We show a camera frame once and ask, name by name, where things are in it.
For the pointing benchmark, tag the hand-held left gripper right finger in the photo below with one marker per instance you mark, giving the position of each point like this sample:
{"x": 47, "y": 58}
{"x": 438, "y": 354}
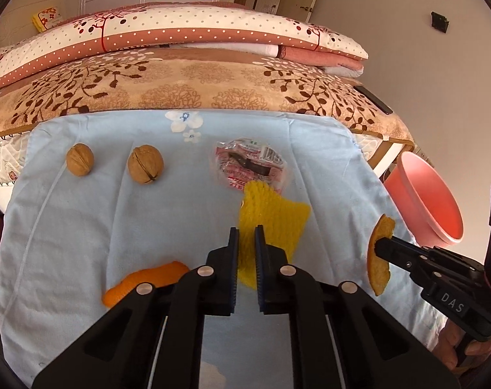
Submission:
{"x": 260, "y": 269}

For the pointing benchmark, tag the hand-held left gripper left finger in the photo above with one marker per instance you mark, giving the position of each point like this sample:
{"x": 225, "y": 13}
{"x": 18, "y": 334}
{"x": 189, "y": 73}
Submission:
{"x": 233, "y": 269}

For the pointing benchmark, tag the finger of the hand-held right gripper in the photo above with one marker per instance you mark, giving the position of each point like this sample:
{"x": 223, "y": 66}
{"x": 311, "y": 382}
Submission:
{"x": 399, "y": 253}

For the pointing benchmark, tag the dried orange peel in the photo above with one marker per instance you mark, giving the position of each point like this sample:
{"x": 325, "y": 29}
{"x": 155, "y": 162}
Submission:
{"x": 377, "y": 271}

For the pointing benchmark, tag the yellow foam fruit net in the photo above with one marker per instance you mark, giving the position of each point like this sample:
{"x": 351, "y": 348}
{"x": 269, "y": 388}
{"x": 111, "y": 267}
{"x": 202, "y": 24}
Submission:
{"x": 269, "y": 214}

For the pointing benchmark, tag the pink plastic bucket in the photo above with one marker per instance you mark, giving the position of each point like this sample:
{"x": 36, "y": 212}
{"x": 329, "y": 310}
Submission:
{"x": 427, "y": 198}

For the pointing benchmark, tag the person's right hand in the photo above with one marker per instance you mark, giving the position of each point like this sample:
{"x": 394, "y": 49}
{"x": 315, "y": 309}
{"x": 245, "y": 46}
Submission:
{"x": 452, "y": 344}

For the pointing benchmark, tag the bright orange peel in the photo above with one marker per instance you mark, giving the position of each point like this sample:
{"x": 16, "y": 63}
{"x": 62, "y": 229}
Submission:
{"x": 148, "y": 281}

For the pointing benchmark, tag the wooden bed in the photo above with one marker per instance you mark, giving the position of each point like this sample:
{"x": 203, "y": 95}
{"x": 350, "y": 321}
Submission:
{"x": 387, "y": 150}

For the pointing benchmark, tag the clear and red plastic wrapper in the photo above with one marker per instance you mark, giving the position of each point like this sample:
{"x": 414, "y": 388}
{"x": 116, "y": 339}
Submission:
{"x": 245, "y": 162}

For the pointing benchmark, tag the light blue floral cloth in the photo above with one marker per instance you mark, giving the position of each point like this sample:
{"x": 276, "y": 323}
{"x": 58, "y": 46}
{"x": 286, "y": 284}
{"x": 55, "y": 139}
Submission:
{"x": 107, "y": 219}

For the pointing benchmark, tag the brown walnut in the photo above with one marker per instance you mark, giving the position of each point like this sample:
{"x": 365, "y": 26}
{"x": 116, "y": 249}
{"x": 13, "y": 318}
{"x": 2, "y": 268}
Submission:
{"x": 80, "y": 159}
{"x": 145, "y": 164}

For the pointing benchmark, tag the black smartphone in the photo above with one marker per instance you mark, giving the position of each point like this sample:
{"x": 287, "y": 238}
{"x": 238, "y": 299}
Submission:
{"x": 375, "y": 99}

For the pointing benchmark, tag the white folded sheet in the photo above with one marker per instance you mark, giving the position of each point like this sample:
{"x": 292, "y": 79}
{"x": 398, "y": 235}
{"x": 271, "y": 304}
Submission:
{"x": 344, "y": 71}

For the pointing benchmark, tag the leaf-patterned beige blanket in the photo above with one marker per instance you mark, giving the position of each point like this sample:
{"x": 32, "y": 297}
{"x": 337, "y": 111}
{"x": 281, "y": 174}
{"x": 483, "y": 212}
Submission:
{"x": 188, "y": 85}

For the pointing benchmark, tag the pink folded blanket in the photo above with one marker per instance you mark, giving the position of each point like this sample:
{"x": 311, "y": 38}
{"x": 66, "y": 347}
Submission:
{"x": 310, "y": 56}

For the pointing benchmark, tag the polka-dot white and pink quilt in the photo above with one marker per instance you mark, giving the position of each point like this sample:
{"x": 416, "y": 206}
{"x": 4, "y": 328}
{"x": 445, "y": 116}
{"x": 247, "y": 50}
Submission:
{"x": 188, "y": 28}

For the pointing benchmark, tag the white quilted mattress pad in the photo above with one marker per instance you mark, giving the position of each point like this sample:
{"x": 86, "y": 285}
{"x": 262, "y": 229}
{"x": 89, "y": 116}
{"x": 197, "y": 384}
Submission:
{"x": 6, "y": 158}

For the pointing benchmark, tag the yellow floral pillow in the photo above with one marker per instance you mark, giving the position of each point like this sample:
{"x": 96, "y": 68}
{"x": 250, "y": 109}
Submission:
{"x": 47, "y": 18}

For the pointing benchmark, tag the beige wall socket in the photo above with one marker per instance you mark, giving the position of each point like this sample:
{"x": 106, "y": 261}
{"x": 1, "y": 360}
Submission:
{"x": 423, "y": 154}

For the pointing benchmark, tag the black wall box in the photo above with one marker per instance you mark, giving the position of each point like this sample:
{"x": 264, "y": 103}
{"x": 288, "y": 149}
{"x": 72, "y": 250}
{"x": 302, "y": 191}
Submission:
{"x": 439, "y": 21}

